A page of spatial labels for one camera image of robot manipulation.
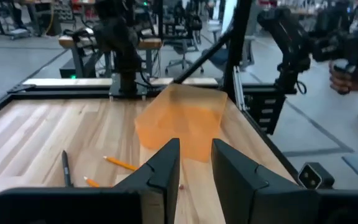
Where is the wooden background desk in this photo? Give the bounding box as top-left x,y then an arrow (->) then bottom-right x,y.
57,34 -> 163,78

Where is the black wheeled cart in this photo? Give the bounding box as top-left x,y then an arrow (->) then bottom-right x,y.
0,0 -> 32,40

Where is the black frame upright post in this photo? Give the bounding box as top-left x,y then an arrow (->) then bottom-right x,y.
222,0 -> 254,94

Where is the translucent orange plastic container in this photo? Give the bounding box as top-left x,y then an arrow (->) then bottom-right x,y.
134,83 -> 229,163

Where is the yellow pencil with eraser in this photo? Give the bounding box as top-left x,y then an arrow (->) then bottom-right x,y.
103,156 -> 185,190
83,176 -> 101,188

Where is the black pen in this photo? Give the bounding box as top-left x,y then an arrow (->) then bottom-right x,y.
61,150 -> 74,188

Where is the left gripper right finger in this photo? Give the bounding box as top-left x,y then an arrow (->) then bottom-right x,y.
211,139 -> 358,224

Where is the black diagonal frame brace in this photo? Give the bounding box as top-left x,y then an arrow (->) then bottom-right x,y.
172,29 -> 233,85

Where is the person's hand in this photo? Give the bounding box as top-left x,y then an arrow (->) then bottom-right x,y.
328,60 -> 358,96

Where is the grey office chair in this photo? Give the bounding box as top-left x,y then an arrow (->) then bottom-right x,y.
165,12 -> 205,75

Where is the black table-level camera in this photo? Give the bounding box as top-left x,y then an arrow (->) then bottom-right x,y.
297,161 -> 336,190

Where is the black table edge frame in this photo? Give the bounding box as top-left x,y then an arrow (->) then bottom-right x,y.
0,82 -> 301,184

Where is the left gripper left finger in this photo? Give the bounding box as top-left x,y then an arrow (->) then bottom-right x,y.
0,138 -> 181,224

